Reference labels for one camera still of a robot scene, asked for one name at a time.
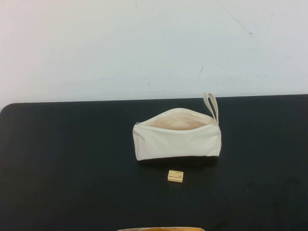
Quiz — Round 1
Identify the small yellow eraser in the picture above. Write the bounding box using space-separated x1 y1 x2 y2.
167 169 184 182

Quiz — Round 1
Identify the cream fabric pencil case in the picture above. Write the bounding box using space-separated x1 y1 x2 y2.
132 91 222 161

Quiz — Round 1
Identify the yellow brown cardboard box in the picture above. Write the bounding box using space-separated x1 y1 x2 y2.
116 226 203 231

